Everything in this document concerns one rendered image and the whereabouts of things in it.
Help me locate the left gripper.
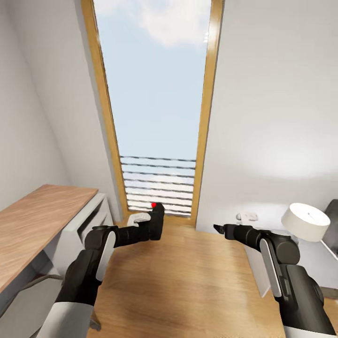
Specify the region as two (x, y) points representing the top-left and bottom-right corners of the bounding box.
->
(123, 226), (158, 246)

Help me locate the digital camera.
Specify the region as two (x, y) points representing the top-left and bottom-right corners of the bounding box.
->
(138, 202), (165, 240)

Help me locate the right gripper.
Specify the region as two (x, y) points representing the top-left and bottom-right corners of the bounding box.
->
(213, 224), (255, 246)

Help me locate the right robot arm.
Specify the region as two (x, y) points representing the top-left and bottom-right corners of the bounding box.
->
(213, 212), (338, 338)

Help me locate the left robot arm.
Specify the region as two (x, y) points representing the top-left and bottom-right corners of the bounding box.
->
(36, 213), (158, 338)

